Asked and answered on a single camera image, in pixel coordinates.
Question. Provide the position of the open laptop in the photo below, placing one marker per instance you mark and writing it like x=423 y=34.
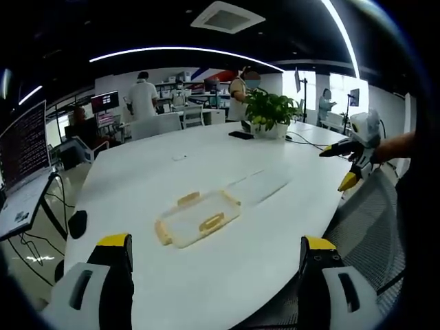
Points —
x=22 y=148

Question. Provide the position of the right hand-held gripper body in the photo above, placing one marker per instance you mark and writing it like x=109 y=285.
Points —
x=365 y=128

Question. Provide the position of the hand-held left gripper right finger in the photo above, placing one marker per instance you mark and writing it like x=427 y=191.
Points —
x=338 y=292

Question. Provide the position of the black phone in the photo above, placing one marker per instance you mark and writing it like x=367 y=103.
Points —
x=241 y=134

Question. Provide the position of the ceiling light strip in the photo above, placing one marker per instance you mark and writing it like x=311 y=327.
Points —
x=343 y=34
x=172 y=51

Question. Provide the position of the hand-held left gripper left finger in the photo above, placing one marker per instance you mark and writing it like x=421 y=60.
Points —
x=77 y=292

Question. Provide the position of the black computer mouse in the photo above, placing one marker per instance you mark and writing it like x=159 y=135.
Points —
x=77 y=224

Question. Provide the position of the desktop monitor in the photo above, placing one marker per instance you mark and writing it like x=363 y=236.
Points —
x=104 y=101

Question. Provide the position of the white office chair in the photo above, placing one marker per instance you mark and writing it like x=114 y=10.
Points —
x=154 y=125
x=193 y=115

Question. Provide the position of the clear lid with beige plastic buckles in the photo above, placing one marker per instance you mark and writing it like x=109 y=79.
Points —
x=197 y=220

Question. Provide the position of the ceiling air vent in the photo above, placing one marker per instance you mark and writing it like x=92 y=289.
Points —
x=227 y=16

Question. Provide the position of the grey mesh chair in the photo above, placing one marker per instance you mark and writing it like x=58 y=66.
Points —
x=369 y=233

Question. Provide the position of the green potted plant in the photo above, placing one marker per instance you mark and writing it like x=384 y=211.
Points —
x=271 y=110

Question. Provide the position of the clear plastic container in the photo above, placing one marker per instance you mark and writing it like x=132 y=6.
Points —
x=261 y=185

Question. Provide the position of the small monitor on stand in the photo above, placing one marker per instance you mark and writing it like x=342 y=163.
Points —
x=354 y=97

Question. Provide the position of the monitor on black pole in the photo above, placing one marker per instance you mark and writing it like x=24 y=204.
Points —
x=297 y=80

